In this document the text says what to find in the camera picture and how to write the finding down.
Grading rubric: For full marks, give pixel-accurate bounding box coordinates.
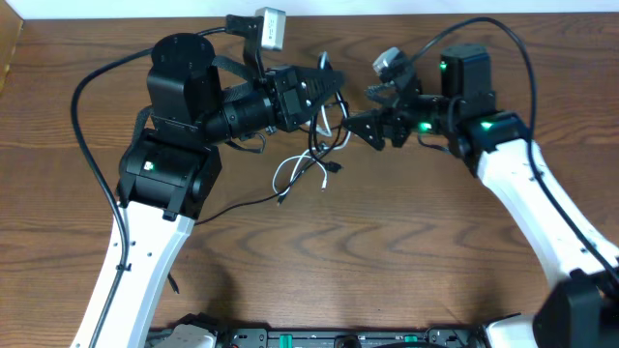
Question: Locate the white usb cable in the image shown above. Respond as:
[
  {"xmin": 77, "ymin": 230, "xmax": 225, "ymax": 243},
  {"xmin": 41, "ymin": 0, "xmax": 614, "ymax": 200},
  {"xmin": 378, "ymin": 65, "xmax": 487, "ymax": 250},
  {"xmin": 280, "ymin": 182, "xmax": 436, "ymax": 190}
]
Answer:
[{"xmin": 271, "ymin": 50, "xmax": 353, "ymax": 195}]

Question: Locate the left camera black cable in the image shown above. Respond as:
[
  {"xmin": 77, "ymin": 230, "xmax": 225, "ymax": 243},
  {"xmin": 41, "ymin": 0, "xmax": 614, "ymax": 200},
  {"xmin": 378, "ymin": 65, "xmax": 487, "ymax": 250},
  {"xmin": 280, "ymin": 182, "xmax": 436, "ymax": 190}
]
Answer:
[{"xmin": 70, "ymin": 26, "xmax": 228, "ymax": 348}]

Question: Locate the right camera black cable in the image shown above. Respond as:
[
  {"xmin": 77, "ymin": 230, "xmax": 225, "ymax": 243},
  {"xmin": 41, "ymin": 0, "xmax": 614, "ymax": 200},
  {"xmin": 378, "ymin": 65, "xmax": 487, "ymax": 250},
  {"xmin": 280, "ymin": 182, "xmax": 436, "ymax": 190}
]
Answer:
[{"xmin": 410, "ymin": 16, "xmax": 619, "ymax": 286}]

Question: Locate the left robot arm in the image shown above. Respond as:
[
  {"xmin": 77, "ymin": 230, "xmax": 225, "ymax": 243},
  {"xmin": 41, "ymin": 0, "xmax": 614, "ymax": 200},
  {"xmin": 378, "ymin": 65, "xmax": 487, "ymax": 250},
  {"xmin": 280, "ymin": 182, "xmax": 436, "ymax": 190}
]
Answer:
[{"xmin": 73, "ymin": 33, "xmax": 343, "ymax": 347}]

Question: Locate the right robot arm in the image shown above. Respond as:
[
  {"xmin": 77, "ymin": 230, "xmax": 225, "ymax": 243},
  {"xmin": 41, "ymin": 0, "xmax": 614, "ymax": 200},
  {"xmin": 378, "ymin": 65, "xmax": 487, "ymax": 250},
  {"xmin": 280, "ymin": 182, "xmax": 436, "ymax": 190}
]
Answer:
[{"xmin": 344, "ymin": 43, "xmax": 618, "ymax": 347}]

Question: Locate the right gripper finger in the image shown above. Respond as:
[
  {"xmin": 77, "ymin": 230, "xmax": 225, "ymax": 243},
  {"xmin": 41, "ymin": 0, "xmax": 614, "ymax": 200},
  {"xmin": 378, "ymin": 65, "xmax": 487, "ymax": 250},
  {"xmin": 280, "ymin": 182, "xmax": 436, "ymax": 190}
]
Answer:
[
  {"xmin": 343, "ymin": 109, "xmax": 385, "ymax": 151},
  {"xmin": 365, "ymin": 81, "xmax": 399, "ymax": 104}
]

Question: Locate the camera black cable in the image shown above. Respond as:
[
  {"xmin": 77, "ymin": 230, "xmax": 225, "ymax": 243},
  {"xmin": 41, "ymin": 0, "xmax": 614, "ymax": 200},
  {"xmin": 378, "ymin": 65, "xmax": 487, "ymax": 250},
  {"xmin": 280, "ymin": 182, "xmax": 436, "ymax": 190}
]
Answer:
[
  {"xmin": 410, "ymin": 16, "xmax": 619, "ymax": 286},
  {"xmin": 70, "ymin": 26, "xmax": 228, "ymax": 348}
]

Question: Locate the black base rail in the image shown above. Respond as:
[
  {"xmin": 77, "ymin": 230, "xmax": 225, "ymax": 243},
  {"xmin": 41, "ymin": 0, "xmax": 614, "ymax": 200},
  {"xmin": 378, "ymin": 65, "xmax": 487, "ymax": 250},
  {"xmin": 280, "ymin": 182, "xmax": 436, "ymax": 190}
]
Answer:
[{"xmin": 144, "ymin": 313, "xmax": 488, "ymax": 348}]

